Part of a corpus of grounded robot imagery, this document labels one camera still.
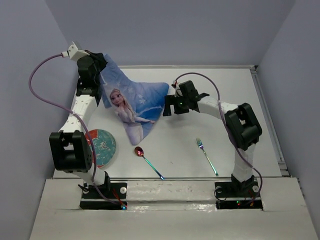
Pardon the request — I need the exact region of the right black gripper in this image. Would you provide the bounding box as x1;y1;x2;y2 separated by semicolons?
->
162;93;189;116

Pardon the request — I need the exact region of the blue princess placemat cloth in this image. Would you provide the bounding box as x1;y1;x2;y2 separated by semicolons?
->
100;54;169;146

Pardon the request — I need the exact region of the iridescent fork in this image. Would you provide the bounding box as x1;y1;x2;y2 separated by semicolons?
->
196;137;219;177

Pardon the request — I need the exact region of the iridescent spoon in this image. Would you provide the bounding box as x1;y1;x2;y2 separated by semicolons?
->
134;146;165;181

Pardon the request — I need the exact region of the red and teal plate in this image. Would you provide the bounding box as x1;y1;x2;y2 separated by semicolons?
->
89;129;117;169

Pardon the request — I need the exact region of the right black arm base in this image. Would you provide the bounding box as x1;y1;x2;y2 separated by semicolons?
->
213;181;263;210

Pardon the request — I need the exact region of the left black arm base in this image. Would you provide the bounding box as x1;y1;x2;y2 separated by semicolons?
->
78;182;128;211

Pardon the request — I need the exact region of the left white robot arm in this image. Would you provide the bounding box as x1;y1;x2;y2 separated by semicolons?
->
49;51;111;198

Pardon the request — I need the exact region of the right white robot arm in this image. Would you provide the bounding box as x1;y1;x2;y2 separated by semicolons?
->
162;80;262;196

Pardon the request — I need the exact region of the white foam strip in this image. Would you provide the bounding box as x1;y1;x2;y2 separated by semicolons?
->
126;180;216;202

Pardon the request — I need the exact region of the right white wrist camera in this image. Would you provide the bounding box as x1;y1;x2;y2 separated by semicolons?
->
171;80;183;97

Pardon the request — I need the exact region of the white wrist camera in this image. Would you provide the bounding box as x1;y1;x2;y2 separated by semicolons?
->
61;41;90;62
171;80;183;97

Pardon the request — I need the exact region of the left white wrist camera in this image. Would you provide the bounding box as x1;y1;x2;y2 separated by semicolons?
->
61;41;90;62

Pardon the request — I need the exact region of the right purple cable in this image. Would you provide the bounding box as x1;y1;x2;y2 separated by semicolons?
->
174;72;263;201

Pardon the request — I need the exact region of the purple cable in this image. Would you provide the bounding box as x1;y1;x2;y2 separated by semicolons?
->
174;72;263;201
28;53;126;208

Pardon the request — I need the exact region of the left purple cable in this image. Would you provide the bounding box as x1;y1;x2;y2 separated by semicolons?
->
28;53;126;208

